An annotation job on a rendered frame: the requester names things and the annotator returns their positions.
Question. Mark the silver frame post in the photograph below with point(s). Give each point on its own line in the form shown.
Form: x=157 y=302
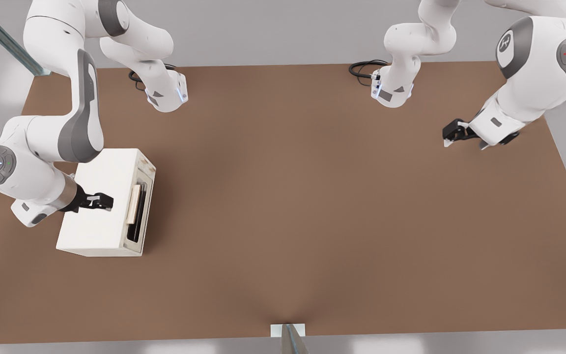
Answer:
x=290 y=339
x=5 y=39

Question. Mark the white oven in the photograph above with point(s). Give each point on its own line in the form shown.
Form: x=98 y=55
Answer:
x=108 y=201

